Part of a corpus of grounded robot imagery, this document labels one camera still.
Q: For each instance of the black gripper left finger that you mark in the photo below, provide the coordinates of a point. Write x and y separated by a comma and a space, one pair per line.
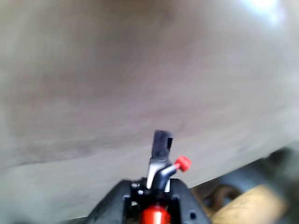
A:
112, 205

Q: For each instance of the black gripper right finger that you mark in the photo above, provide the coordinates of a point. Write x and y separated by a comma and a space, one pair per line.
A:
190, 207

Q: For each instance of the black lego figure red helmet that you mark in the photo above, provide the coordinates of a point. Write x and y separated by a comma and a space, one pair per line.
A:
160, 144

